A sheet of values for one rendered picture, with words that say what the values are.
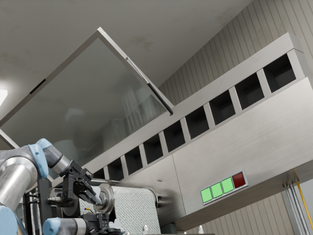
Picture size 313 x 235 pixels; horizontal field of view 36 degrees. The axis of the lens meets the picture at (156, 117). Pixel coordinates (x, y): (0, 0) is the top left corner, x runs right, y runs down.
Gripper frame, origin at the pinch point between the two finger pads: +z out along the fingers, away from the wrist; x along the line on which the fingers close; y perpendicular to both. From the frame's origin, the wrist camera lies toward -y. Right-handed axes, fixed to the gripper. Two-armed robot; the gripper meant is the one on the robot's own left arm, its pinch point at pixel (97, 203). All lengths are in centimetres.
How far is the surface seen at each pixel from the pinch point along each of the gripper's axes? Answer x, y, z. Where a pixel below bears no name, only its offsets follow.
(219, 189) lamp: -37, 19, 31
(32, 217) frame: 38.2, -0.5, -9.6
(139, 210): -5.6, 8.5, 16.5
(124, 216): -5.6, 0.3, 11.2
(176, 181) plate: -13.7, 29.2, 23.5
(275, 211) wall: 50, 155, 158
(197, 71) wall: 93, 284, 60
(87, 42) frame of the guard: -10, 60, -48
